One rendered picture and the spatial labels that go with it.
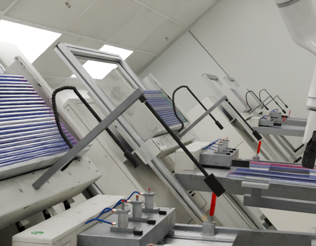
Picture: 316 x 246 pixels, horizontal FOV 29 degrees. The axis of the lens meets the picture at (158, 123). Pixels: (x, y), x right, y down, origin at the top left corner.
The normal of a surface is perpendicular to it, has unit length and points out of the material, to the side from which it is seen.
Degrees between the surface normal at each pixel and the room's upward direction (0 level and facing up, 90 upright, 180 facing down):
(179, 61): 90
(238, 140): 90
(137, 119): 90
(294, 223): 90
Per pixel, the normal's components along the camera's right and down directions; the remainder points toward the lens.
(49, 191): 0.73, -0.65
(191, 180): -0.24, 0.04
